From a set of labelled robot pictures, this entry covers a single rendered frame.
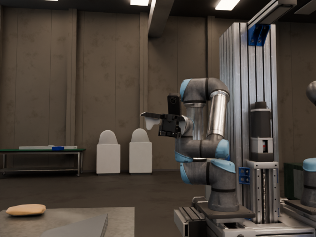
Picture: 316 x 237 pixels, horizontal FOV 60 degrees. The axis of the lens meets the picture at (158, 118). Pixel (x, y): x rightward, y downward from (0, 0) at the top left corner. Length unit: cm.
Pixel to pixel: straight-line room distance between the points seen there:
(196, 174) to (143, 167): 826
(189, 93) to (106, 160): 834
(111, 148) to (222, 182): 835
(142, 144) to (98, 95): 259
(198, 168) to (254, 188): 34
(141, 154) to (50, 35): 560
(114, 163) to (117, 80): 319
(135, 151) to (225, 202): 829
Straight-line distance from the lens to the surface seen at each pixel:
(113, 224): 115
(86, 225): 107
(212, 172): 136
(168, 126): 96
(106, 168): 963
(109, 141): 961
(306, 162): 160
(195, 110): 138
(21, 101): 1118
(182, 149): 112
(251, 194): 156
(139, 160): 958
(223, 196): 137
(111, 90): 1060
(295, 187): 612
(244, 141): 158
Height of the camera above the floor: 140
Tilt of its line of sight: 3 degrees up
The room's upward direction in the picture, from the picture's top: straight up
